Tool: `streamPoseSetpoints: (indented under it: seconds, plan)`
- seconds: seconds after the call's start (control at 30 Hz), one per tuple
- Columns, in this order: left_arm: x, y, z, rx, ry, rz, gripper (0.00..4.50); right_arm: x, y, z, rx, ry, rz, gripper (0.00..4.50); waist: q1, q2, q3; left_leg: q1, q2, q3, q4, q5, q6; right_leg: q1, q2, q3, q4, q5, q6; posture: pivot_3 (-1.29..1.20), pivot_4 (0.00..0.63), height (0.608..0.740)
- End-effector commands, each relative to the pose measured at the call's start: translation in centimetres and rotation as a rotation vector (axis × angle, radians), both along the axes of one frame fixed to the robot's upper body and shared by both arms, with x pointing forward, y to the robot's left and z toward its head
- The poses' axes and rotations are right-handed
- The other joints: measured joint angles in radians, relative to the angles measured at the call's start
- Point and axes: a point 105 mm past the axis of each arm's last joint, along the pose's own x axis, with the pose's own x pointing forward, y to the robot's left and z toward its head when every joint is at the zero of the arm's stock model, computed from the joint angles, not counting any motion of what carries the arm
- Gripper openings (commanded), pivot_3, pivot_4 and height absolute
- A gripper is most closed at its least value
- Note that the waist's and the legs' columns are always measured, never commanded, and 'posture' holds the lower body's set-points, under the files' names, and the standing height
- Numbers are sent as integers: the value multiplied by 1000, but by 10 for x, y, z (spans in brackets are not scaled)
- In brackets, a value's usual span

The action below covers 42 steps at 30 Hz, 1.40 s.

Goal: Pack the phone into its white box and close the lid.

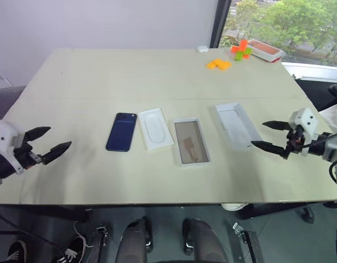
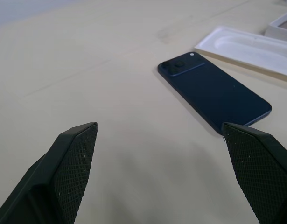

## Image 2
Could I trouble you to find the white phone box tray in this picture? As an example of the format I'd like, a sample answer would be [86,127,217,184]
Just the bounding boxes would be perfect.
[194,26,287,84]

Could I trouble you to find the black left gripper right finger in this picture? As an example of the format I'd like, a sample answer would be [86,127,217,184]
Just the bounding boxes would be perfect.
[222,122,287,224]

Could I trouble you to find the white phone box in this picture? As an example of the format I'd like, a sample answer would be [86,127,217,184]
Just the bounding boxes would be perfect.
[265,8,287,45]

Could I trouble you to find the dark blue smartphone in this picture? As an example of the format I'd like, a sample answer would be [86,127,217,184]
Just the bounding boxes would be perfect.
[157,51,273,135]

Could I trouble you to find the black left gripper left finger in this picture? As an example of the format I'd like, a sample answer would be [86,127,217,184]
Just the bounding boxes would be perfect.
[0,122,98,224]

